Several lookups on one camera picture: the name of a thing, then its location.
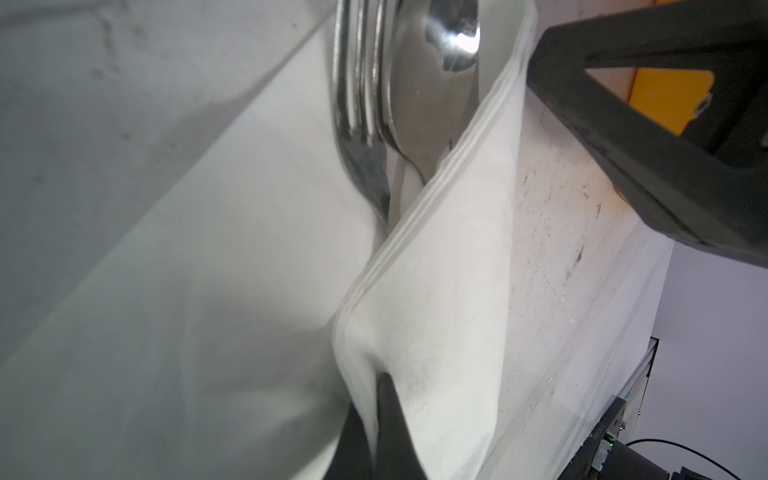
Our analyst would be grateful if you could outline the silver spoon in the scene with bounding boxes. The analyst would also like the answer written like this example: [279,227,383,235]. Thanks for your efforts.
[381,1,481,183]

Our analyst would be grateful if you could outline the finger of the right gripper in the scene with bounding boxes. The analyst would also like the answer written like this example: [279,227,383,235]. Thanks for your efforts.
[527,1,767,267]

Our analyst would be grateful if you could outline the white paper napkin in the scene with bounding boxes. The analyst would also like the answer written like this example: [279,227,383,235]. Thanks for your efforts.
[1,1,537,479]

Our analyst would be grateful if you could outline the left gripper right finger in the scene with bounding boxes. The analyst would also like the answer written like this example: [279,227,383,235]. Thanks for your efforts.
[374,373,427,480]

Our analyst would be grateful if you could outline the yellow plastic tray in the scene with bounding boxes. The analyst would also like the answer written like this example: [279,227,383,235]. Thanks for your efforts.
[628,68,715,136]

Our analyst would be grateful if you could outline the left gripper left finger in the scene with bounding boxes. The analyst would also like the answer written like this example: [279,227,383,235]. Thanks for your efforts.
[323,404,374,480]

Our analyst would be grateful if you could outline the silver fork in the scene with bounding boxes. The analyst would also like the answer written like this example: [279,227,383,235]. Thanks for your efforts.
[332,0,391,224]

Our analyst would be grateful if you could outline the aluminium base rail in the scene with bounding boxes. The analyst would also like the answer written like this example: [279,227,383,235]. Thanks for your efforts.
[558,337,737,480]

